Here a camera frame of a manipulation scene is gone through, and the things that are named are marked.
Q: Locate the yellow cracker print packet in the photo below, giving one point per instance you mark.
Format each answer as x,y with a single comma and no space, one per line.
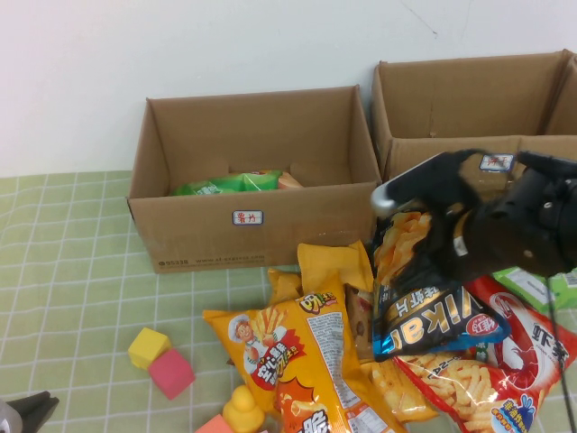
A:
392,392

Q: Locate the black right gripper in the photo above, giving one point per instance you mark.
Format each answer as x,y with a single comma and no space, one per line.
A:
505,234

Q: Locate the yellow snack packet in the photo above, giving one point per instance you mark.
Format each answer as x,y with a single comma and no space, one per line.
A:
284,286
333,266

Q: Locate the yellow foam cube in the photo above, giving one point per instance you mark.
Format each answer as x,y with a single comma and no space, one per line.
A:
149,347

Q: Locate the taped cardboard box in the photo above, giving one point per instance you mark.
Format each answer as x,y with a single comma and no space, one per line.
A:
428,104

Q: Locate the pink foam cube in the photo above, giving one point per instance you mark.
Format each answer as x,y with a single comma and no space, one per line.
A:
171,372

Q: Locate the yellow toy duck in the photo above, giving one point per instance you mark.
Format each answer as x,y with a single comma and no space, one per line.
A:
243,406

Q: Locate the big orange fries snack bag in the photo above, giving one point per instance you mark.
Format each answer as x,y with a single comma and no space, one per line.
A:
288,361

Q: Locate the green checked tablecloth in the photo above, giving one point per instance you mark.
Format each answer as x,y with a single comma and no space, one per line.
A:
67,270

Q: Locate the red prawn cracker bag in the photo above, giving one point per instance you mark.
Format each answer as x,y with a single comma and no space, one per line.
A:
518,361

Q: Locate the blue black shrimp chips bag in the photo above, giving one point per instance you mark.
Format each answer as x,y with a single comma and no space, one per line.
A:
419,325

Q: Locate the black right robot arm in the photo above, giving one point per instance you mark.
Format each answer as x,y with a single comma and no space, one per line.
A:
565,216

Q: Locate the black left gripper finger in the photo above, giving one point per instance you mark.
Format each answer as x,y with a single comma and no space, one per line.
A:
43,412
31,401

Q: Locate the brown snack packet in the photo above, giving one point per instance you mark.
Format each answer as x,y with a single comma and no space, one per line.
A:
360,325

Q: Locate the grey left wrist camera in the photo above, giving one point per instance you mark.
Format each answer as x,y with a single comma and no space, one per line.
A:
8,417

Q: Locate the coral pink foam block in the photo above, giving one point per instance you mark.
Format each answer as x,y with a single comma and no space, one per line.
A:
216,425

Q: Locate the green snack bag with barcode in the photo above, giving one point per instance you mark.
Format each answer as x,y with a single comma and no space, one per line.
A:
532,288

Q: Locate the cardboard box with printed address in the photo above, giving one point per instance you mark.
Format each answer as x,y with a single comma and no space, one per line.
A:
203,234

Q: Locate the green cucumber chips bag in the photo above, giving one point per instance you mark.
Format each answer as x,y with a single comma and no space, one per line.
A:
216,186

